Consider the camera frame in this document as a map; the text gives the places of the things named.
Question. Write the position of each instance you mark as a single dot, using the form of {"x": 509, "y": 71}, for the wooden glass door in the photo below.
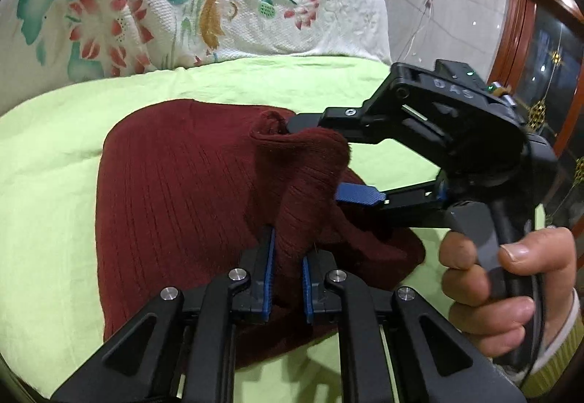
{"x": 515, "y": 19}

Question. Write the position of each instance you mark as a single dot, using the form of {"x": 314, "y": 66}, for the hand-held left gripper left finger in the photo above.
{"x": 270, "y": 275}

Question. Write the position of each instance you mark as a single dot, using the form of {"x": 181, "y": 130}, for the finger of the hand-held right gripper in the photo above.
{"x": 360, "y": 195}
{"x": 337, "y": 120}

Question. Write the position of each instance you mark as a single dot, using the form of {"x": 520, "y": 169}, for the light green bed sheet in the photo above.
{"x": 45, "y": 156}

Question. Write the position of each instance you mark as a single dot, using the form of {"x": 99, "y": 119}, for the person's right hand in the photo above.
{"x": 465, "y": 289}

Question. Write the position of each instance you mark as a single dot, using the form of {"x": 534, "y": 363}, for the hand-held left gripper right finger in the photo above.
{"x": 306, "y": 289}

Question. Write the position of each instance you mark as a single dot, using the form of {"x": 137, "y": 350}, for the wall socket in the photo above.
{"x": 429, "y": 0}

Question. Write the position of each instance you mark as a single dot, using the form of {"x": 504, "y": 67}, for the maroon hooded knit sweater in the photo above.
{"x": 182, "y": 202}

